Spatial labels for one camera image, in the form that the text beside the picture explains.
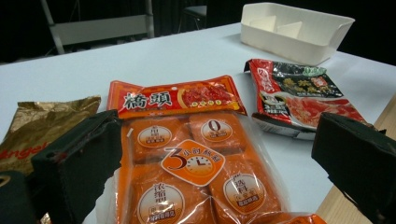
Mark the red and black sauce packet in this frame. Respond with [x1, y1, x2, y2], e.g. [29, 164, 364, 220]
[243, 58, 368, 141]

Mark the orange seasoning block packet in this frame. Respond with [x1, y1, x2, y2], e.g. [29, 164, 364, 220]
[92, 74, 328, 224]

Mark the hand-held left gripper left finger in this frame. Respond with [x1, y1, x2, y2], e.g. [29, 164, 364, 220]
[30, 109, 123, 224]

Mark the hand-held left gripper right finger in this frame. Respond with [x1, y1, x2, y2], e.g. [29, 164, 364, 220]
[311, 111, 396, 224]

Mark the white metal table frame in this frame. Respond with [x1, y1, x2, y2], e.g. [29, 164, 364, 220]
[39, 0, 156, 55]

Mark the gold foil packet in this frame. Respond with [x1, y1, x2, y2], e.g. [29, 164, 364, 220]
[0, 95, 102, 176]

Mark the white plastic divided box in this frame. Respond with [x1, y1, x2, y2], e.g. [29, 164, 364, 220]
[239, 2, 356, 67]

